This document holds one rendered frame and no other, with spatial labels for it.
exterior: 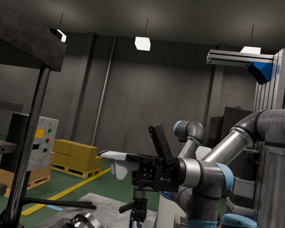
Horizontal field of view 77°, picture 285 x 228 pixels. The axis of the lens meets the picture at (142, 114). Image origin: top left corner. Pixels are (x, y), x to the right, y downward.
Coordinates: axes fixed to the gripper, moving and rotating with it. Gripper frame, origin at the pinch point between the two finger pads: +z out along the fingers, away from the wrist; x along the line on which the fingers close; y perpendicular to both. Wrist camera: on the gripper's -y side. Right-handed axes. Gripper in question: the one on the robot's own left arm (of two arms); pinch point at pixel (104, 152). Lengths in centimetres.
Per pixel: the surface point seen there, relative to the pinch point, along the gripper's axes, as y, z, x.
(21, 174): 23, 39, 86
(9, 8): -57, 51, 43
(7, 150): 9, 48, 80
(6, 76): -261, 442, 915
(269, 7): -418, -369, 253
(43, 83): -35, 39, 77
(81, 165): 53, 11, 466
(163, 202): 67, -123, 227
